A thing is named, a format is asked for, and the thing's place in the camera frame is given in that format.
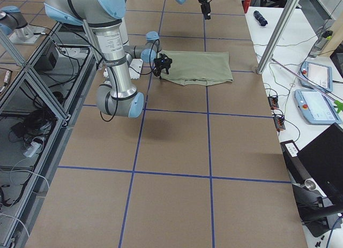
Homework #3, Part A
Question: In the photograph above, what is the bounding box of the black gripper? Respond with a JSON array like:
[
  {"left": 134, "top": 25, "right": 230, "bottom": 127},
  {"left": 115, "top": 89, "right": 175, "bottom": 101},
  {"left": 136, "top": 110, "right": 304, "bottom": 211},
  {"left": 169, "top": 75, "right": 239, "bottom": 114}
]
[
  {"left": 153, "top": 54, "right": 173, "bottom": 80},
  {"left": 198, "top": 0, "right": 211, "bottom": 19}
]

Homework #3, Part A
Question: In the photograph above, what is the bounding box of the olive green long-sleeve shirt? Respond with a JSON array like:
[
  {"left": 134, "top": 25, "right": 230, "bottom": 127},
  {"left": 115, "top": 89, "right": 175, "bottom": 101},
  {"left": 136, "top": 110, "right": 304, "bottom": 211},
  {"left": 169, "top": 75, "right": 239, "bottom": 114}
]
[{"left": 161, "top": 50, "right": 233, "bottom": 86}]

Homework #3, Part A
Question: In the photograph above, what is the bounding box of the silver blue background robot arm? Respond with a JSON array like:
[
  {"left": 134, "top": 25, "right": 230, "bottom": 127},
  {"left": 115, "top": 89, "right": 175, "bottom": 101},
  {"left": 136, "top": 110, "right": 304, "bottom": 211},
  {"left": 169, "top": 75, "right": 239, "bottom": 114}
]
[{"left": 1, "top": 5, "right": 39, "bottom": 45}]

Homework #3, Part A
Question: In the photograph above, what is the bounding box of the red fire extinguisher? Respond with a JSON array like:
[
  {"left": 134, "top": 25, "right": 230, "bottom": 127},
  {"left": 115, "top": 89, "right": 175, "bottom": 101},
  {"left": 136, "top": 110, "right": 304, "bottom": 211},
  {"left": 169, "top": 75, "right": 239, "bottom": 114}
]
[{"left": 243, "top": 0, "right": 251, "bottom": 13}]

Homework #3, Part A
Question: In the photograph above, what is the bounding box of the dark blue folded umbrella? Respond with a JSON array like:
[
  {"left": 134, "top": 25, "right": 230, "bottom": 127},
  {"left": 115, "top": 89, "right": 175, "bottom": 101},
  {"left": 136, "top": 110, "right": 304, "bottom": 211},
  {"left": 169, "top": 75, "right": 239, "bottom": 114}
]
[{"left": 253, "top": 10, "right": 268, "bottom": 27}]

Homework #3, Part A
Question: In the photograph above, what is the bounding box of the upper orange black circuit board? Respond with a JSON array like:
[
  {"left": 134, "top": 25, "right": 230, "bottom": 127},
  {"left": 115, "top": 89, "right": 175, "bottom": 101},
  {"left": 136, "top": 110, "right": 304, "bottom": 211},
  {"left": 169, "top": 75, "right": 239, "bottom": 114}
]
[{"left": 267, "top": 95, "right": 279, "bottom": 110}]

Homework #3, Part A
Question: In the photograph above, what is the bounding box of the orange black circuit board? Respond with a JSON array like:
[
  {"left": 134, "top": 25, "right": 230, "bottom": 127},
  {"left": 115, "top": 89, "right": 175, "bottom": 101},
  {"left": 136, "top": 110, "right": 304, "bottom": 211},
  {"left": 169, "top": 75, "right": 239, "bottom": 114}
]
[
  {"left": 273, "top": 114, "right": 286, "bottom": 132},
  {"left": 267, "top": 95, "right": 279, "bottom": 110}
]

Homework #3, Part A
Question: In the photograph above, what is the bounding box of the lower orange black circuit board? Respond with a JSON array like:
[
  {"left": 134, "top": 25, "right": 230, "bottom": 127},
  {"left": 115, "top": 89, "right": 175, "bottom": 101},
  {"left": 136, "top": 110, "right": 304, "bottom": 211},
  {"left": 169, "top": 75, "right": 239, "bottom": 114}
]
[{"left": 273, "top": 114, "right": 286, "bottom": 132}]

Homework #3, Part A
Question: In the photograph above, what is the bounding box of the upper teach pendant tablet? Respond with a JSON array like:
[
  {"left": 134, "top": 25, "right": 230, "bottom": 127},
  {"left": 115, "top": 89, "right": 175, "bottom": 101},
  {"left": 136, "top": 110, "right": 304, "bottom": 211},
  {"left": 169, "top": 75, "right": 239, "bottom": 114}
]
[{"left": 299, "top": 61, "right": 333, "bottom": 92}]

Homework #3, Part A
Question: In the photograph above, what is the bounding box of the teach pendant tablet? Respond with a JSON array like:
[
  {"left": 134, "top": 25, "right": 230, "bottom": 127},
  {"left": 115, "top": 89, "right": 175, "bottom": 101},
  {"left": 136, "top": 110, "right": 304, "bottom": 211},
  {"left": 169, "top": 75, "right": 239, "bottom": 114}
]
[
  {"left": 294, "top": 89, "right": 342, "bottom": 125},
  {"left": 299, "top": 61, "right": 333, "bottom": 92}
]

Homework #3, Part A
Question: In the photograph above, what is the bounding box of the lower teach pendant tablet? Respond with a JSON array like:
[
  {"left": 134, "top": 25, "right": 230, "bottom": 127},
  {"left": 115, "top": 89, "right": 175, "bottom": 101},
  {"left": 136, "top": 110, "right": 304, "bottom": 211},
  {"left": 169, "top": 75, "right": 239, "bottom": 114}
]
[{"left": 294, "top": 89, "right": 342, "bottom": 125}]

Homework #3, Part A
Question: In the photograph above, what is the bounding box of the white power adapter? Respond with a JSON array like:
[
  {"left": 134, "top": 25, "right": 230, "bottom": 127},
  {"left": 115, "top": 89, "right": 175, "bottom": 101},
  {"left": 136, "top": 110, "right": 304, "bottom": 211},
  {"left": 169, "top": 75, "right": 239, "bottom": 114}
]
[{"left": 23, "top": 141, "right": 42, "bottom": 157}]

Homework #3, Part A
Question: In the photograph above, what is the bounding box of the green star-shaped marker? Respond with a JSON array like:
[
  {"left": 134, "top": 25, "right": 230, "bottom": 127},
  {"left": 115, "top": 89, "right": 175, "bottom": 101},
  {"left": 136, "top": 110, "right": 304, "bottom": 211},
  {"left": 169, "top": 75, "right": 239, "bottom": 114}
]
[{"left": 333, "top": 100, "right": 343, "bottom": 114}]

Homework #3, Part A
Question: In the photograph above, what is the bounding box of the black box with white label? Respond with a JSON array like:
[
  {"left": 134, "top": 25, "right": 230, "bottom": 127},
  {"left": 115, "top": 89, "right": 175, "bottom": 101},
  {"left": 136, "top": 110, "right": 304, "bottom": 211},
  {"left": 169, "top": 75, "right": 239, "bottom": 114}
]
[{"left": 280, "top": 140, "right": 313, "bottom": 188}]

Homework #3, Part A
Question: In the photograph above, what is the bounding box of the black monitor screen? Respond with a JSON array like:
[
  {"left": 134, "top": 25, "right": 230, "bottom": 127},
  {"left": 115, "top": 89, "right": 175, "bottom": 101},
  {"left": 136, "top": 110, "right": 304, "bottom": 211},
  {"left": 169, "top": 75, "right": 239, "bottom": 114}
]
[{"left": 297, "top": 123, "right": 342, "bottom": 204}]

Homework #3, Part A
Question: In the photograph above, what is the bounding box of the small silver metal cup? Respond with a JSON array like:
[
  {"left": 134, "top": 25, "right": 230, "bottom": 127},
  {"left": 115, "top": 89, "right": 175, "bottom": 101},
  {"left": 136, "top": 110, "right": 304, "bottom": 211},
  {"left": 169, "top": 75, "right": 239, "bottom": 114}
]
[{"left": 304, "top": 178, "right": 317, "bottom": 191}]

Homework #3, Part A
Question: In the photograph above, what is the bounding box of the aluminium frame post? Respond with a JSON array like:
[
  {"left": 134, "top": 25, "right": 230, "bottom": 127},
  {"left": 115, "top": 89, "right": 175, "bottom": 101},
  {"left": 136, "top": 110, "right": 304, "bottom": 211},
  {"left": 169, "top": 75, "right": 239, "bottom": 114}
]
[{"left": 256, "top": 0, "right": 300, "bottom": 74}]

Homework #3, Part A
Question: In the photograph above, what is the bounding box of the black box under frame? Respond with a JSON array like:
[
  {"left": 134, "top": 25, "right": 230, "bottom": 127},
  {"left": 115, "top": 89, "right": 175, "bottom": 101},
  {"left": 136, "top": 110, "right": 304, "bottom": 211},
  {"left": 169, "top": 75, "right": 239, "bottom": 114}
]
[{"left": 34, "top": 45, "right": 58, "bottom": 71}]

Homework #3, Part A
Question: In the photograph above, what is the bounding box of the aluminium frame rail structure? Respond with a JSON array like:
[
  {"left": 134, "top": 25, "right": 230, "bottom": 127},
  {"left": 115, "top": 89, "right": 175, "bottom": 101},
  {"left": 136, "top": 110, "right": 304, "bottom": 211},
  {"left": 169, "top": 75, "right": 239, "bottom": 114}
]
[{"left": 1, "top": 23, "right": 100, "bottom": 247}]

